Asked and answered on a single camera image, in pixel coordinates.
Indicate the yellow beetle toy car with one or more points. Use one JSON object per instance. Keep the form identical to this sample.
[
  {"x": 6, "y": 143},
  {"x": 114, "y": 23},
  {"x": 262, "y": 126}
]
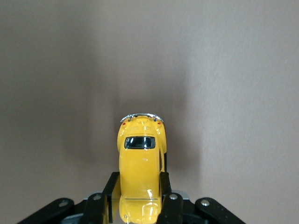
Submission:
[{"x": 140, "y": 177}]

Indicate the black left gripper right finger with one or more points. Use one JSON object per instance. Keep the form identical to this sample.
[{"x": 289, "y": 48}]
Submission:
[{"x": 172, "y": 210}]

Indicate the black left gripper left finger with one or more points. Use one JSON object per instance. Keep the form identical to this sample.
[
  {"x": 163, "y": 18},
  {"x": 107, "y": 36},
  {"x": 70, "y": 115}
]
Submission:
[{"x": 98, "y": 210}]

